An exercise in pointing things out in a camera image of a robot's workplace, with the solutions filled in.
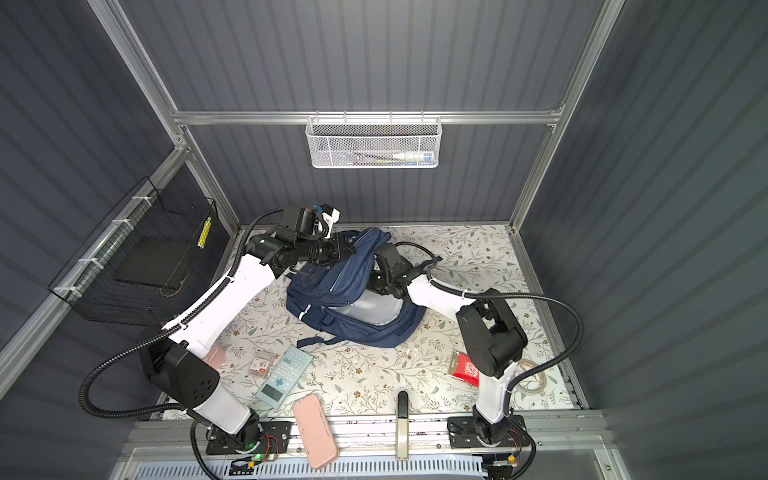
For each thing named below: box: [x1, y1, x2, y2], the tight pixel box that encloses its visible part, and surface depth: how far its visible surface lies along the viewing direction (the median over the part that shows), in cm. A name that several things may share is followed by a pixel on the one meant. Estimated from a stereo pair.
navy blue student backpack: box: [286, 228, 427, 348], surface depth 87 cm
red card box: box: [448, 351, 480, 387], surface depth 85 cm
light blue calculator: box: [256, 345, 314, 410], surface depth 84 cm
